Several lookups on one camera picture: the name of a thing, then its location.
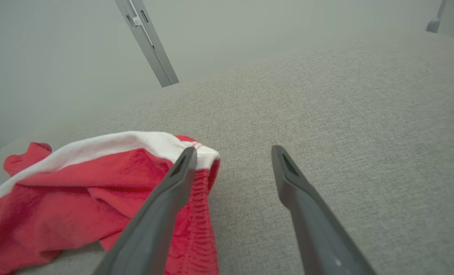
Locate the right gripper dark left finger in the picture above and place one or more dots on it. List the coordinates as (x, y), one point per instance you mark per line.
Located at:
(154, 229)

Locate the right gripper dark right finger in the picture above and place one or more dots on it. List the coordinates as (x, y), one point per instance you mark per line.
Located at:
(318, 236)

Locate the red shorts white stripes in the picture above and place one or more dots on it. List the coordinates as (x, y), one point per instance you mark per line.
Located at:
(59, 206)

